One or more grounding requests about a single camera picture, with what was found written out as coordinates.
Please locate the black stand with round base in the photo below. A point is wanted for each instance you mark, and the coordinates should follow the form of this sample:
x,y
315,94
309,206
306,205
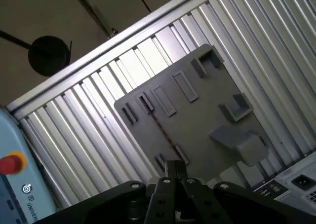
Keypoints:
x,y
49,56

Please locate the grey power supply unit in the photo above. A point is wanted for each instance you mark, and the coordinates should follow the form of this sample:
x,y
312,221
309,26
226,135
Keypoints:
x,y
303,182

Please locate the RAM stick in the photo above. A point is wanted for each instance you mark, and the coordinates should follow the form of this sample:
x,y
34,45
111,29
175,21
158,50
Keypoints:
x,y
161,128

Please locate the black PC case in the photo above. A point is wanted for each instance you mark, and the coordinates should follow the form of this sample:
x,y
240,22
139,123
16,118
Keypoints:
x,y
265,193

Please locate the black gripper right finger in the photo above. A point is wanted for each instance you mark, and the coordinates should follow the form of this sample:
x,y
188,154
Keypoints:
x,y
247,206

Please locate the pale blue teach pendant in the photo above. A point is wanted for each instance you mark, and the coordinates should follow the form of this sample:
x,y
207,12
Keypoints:
x,y
14,197

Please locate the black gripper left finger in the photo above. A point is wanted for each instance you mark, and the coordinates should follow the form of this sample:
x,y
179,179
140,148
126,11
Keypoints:
x,y
111,204

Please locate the grey plastic parts rack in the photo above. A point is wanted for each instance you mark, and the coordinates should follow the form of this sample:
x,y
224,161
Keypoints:
x,y
197,125

